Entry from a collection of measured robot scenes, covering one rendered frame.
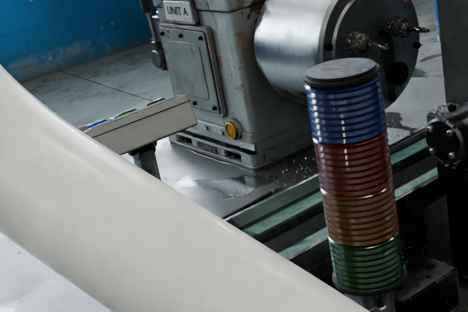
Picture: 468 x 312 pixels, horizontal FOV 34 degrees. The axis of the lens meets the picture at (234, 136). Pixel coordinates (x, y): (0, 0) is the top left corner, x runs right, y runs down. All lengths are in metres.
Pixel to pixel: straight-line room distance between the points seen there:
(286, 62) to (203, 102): 0.29
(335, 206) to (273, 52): 0.78
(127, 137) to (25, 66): 5.55
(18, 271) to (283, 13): 0.64
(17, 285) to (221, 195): 0.41
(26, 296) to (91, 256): 0.98
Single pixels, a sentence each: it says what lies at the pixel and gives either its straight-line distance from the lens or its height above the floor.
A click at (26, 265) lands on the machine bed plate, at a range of 1.39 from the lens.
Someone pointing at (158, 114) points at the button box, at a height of 1.06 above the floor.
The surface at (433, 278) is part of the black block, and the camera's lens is 1.00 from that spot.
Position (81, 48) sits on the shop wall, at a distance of 6.78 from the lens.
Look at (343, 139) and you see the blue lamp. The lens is 0.60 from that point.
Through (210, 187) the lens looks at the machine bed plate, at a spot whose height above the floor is 0.80.
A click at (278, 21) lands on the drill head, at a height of 1.11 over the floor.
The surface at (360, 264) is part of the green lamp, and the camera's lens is 0.64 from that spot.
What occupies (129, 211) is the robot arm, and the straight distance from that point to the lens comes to 0.31.
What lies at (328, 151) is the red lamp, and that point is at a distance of 0.61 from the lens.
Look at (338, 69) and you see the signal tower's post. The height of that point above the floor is 1.22.
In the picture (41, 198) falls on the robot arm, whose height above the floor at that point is 1.27.
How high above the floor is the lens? 1.38
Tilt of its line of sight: 19 degrees down
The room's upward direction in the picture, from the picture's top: 11 degrees counter-clockwise
